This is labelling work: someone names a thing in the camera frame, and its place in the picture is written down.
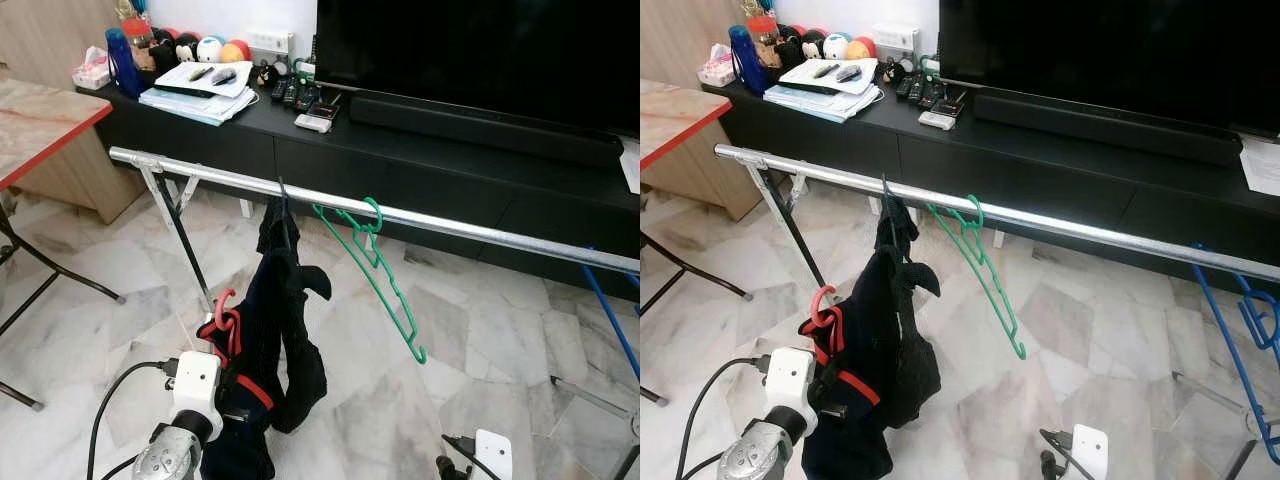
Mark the dark navy red-striped shirt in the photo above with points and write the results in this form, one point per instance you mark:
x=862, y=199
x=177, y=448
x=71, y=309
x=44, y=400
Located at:
x=860, y=400
x=250, y=400

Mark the red plastic hanger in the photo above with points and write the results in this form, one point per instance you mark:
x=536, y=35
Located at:
x=222, y=310
x=822, y=305

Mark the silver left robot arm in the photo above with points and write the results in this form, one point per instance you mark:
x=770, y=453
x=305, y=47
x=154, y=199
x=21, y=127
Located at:
x=765, y=450
x=175, y=450

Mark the green plastic hanger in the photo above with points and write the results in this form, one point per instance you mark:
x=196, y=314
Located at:
x=418, y=352
x=1017, y=345

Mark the black clothes hanger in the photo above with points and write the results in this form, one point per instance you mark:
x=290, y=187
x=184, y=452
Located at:
x=888, y=192
x=283, y=195

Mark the blue plastic hanger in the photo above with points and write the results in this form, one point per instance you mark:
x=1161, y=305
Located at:
x=610, y=320
x=1235, y=350

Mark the black shirt with logo print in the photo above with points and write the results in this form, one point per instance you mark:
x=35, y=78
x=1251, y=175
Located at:
x=915, y=340
x=300, y=350

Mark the silver metal clothes rack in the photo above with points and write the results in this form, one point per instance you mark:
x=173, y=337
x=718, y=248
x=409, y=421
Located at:
x=800, y=170
x=200, y=175

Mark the black tv console cabinet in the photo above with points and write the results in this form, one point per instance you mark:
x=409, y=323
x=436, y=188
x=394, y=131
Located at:
x=300, y=160
x=930, y=160

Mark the small white box device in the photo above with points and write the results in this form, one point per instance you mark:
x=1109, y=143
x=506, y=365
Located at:
x=313, y=123
x=937, y=120

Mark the stack of papers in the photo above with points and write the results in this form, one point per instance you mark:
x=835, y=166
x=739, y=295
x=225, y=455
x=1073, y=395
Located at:
x=195, y=95
x=820, y=92

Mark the black device with red label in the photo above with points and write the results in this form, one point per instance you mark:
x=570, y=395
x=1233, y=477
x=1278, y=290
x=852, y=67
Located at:
x=948, y=105
x=325, y=108

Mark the white printed paper sheet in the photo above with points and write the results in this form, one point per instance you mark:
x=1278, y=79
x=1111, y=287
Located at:
x=1262, y=165
x=632, y=165

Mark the black remote control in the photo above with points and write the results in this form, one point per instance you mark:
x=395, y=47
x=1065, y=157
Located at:
x=930, y=95
x=291, y=92
x=903, y=85
x=305, y=98
x=915, y=89
x=278, y=88

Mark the small dark case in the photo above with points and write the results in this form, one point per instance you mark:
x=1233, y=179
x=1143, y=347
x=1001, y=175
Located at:
x=223, y=76
x=848, y=73

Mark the blue water bottle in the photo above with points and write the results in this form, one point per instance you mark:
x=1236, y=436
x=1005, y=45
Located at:
x=125, y=65
x=748, y=62

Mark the pink tissue pack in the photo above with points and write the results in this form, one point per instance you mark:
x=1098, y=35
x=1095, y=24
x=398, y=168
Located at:
x=92, y=72
x=716, y=70

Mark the black soundbar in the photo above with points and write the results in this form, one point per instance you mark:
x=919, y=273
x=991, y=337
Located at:
x=1100, y=125
x=480, y=125

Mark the orange plush ball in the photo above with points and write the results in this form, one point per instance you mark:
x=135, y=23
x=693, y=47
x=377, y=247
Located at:
x=860, y=47
x=234, y=50

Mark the black plush toy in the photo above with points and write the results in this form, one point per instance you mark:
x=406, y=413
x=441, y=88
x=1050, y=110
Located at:
x=162, y=52
x=787, y=48

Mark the white and blue plush ball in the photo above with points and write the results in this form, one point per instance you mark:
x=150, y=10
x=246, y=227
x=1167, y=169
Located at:
x=834, y=45
x=208, y=48

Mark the black and white plush ball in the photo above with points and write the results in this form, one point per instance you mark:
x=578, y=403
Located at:
x=185, y=47
x=810, y=44

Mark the white power strip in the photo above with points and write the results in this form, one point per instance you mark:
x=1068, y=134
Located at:
x=893, y=38
x=268, y=42

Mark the jar with red lid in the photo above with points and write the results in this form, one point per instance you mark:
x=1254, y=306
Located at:
x=135, y=30
x=762, y=27

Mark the light wooden cabinet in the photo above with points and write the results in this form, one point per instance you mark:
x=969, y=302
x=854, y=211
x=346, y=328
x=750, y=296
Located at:
x=60, y=40
x=690, y=40

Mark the blue and gold trophy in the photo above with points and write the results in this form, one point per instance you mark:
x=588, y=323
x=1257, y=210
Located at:
x=755, y=7
x=130, y=8

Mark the black flat television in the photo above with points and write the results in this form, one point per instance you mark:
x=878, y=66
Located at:
x=1100, y=50
x=470, y=50

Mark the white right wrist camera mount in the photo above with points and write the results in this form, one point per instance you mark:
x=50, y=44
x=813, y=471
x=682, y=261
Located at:
x=493, y=455
x=1087, y=452

